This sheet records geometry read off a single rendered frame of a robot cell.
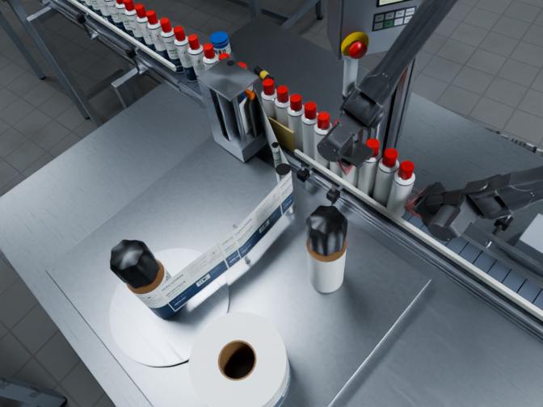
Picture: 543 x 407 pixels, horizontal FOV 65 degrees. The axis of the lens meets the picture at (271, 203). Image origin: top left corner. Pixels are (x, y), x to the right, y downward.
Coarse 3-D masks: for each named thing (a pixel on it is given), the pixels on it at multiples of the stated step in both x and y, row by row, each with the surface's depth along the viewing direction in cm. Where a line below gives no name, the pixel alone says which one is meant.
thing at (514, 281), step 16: (368, 208) 119; (416, 224) 115; (416, 240) 112; (464, 240) 111; (464, 256) 108; (480, 256) 108; (464, 272) 106; (496, 272) 105; (512, 272) 105; (512, 288) 103; (528, 288) 102; (512, 304) 101
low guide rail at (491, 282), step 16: (304, 160) 127; (336, 176) 122; (352, 192) 119; (384, 208) 114; (400, 224) 113; (432, 240) 108; (448, 256) 106; (480, 272) 102; (496, 288) 101; (528, 304) 97
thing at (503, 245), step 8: (416, 192) 111; (472, 224) 104; (480, 232) 103; (488, 232) 102; (488, 240) 103; (496, 240) 101; (504, 248) 100; (512, 248) 100; (520, 256) 98; (528, 264) 98; (536, 264) 97
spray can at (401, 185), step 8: (400, 168) 101; (408, 168) 100; (400, 176) 102; (408, 176) 101; (392, 184) 107; (400, 184) 103; (408, 184) 103; (392, 192) 108; (400, 192) 106; (408, 192) 106; (392, 200) 110; (400, 200) 109; (392, 208) 113; (400, 208) 112; (400, 216) 116
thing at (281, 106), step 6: (276, 90) 119; (282, 90) 118; (282, 96) 119; (288, 96) 123; (276, 102) 122; (282, 102) 120; (288, 102) 121; (276, 108) 123; (282, 108) 121; (276, 114) 125; (282, 114) 123; (282, 120) 126
